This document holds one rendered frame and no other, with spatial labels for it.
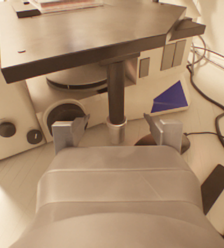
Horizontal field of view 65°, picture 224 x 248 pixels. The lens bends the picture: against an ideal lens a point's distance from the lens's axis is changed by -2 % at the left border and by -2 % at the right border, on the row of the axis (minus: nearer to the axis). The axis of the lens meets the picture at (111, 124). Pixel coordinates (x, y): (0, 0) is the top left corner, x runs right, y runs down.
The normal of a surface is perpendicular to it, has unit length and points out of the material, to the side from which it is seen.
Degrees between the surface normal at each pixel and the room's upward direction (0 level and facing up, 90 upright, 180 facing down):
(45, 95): 0
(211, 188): 0
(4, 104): 90
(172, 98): 48
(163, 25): 0
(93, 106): 90
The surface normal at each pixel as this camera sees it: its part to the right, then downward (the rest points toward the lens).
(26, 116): 0.46, 0.58
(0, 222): -0.04, -0.74
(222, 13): -0.89, 0.33
